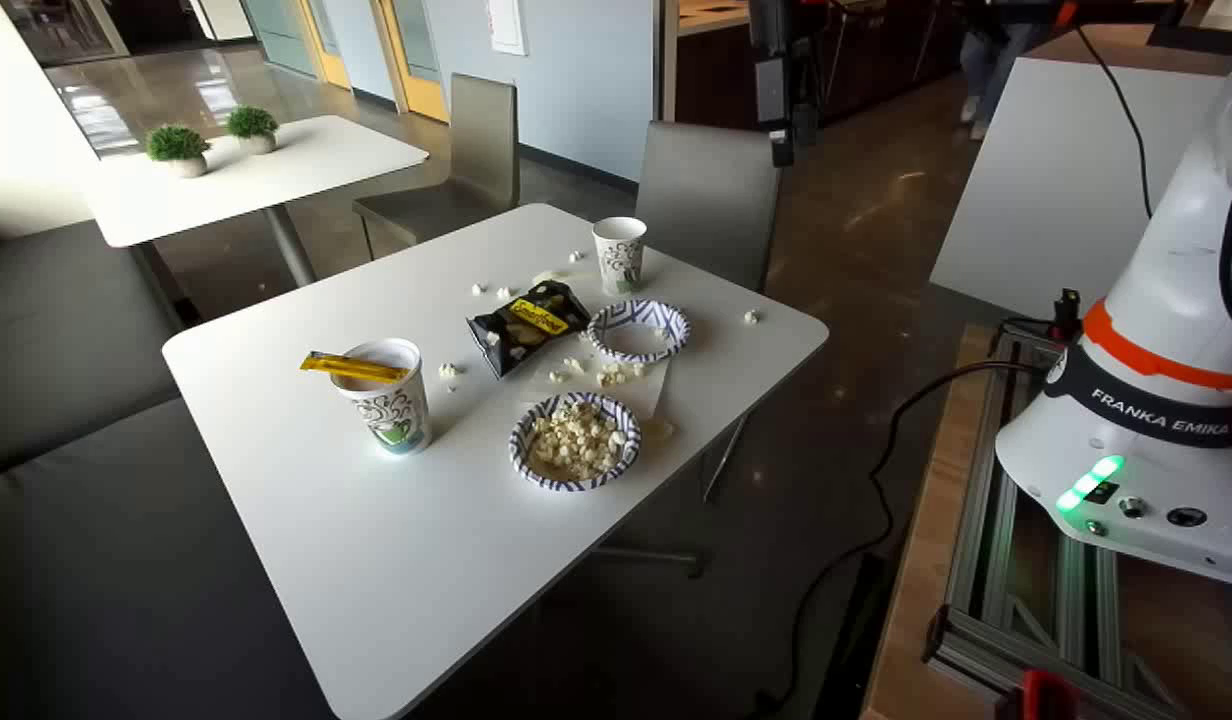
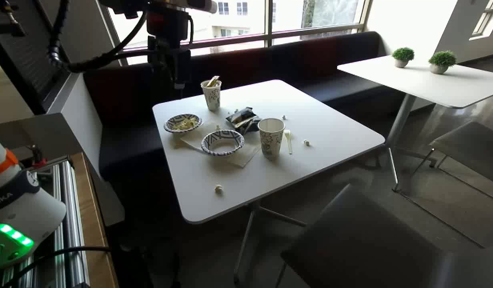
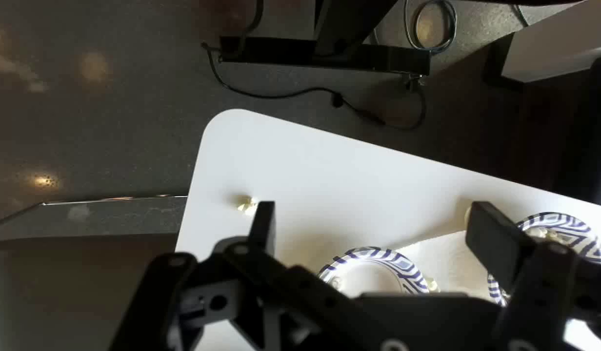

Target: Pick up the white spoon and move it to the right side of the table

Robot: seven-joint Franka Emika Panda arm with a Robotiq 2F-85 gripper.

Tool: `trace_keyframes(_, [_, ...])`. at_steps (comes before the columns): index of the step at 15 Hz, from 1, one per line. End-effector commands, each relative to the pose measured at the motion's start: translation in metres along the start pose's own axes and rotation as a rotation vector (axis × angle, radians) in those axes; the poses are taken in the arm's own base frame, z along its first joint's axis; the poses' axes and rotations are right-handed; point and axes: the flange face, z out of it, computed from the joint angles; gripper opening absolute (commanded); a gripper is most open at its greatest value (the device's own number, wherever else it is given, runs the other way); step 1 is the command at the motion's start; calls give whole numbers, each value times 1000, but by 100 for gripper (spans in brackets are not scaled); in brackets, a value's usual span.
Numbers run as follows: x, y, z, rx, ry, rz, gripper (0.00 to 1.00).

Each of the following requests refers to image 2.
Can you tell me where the small potted green plant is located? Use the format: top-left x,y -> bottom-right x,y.
391,46 -> 417,70
428,49 -> 458,75

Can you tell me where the grey white cabinet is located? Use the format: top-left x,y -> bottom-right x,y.
0,70 -> 127,228

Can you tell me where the patterned paper cup with scrap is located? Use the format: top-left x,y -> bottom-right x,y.
199,78 -> 224,113

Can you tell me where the window frame post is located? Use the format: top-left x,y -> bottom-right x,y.
263,0 -> 276,47

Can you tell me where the empty patterned paper cup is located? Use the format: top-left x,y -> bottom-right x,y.
256,116 -> 287,161

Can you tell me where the window rail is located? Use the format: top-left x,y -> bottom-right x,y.
122,20 -> 369,55

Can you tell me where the grey chair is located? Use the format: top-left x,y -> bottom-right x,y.
274,182 -> 493,288
397,118 -> 493,204

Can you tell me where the aluminium rail frame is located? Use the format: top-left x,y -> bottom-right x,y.
0,158 -> 92,288

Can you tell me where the blue patterned bowl with popcorn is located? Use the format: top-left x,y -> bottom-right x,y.
162,111 -> 204,135

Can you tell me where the blue patterned paper bowl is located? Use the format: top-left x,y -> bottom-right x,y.
200,127 -> 247,158

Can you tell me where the small red clamp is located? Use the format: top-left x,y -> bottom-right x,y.
29,142 -> 50,172

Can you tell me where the white square table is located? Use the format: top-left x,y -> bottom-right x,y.
84,30 -> 436,179

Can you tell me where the wooden board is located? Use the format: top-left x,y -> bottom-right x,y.
69,151 -> 120,288

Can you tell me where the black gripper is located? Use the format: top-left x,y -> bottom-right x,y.
146,7 -> 194,91

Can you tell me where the white side table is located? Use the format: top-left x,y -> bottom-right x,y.
337,54 -> 493,193

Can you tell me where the black louvered panel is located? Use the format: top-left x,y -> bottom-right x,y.
0,0 -> 76,116

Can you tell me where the black snack wrapper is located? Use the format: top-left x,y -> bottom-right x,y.
224,105 -> 263,134

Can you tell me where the white paper napkin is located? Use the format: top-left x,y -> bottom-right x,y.
178,121 -> 260,169

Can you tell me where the small white plastic spoon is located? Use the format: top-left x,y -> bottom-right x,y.
284,127 -> 296,156

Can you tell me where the metal table leg frame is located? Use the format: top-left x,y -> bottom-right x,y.
232,204 -> 308,288

